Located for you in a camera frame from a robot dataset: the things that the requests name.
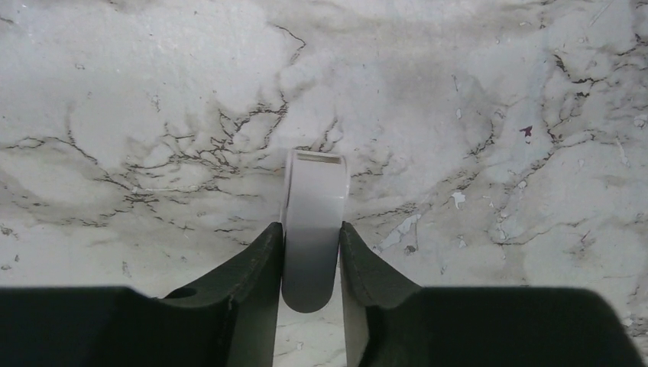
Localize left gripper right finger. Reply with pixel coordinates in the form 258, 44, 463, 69
339, 223, 643, 366

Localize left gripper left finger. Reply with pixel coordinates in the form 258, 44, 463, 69
1, 222, 284, 366

